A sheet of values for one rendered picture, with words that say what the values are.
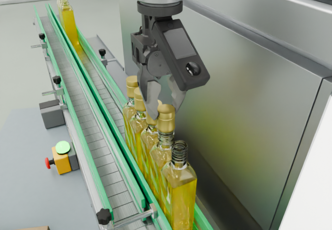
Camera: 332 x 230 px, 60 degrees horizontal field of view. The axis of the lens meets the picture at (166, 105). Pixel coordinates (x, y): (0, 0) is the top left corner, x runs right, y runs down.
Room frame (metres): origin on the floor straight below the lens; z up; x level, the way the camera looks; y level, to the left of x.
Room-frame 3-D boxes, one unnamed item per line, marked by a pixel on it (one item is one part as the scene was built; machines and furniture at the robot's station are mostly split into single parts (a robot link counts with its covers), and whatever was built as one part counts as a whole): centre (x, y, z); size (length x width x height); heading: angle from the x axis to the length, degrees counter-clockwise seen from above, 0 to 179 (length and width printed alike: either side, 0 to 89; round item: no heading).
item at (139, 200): (1.19, 0.43, 0.93); 1.75 x 0.01 x 0.08; 26
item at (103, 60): (1.12, 0.25, 0.94); 0.07 x 0.04 x 0.13; 116
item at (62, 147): (0.71, 0.34, 0.84); 0.04 x 0.04 x 0.03
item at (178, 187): (0.39, -0.02, 0.99); 0.06 x 0.06 x 0.21; 27
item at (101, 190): (1.16, 0.50, 0.93); 1.75 x 0.01 x 0.08; 26
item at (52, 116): (0.96, 0.47, 0.79); 0.08 x 0.08 x 0.08; 26
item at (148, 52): (0.46, 0.01, 1.31); 0.09 x 0.08 x 0.12; 25
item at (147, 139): (0.49, 0.02, 0.99); 0.06 x 0.06 x 0.21; 26
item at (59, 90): (0.87, 0.40, 0.94); 0.07 x 0.04 x 0.13; 116
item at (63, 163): (0.71, 0.34, 0.79); 0.07 x 0.07 x 0.07; 26
